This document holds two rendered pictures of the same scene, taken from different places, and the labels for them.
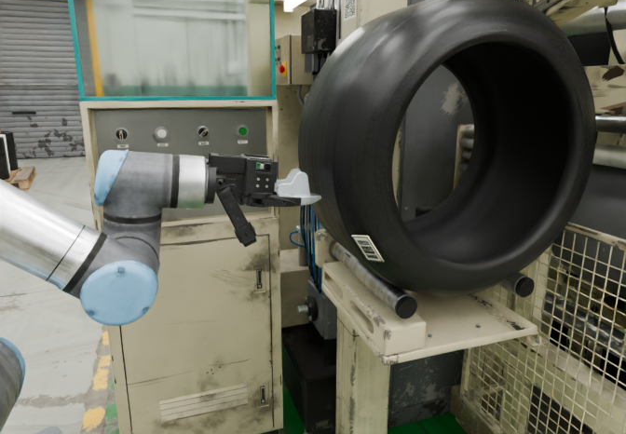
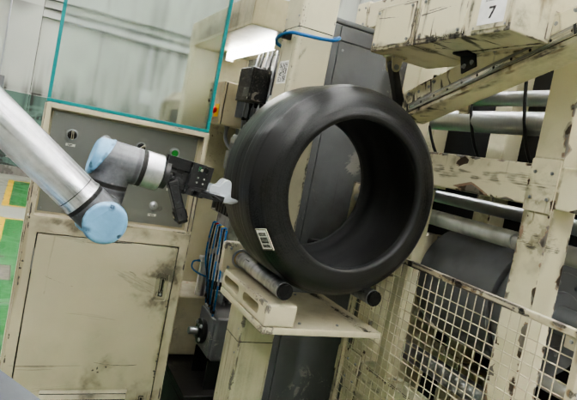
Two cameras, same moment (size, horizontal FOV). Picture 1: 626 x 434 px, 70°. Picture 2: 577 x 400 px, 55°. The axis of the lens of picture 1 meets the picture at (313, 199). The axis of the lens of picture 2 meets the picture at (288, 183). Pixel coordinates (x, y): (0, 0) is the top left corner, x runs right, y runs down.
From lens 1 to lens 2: 0.64 m
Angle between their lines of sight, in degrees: 13
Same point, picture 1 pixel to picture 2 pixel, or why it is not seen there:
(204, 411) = not seen: outside the picture
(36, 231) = (69, 172)
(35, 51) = not seen: outside the picture
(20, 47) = not seen: outside the picture
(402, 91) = (304, 138)
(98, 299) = (94, 221)
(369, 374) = (245, 382)
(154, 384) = (39, 371)
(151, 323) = (53, 309)
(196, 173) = (159, 164)
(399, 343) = (275, 318)
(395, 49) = (303, 112)
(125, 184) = (112, 160)
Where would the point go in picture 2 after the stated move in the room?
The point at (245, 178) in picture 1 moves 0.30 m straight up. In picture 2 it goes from (190, 175) to (212, 54)
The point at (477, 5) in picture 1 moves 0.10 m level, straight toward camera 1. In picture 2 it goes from (359, 95) to (355, 89)
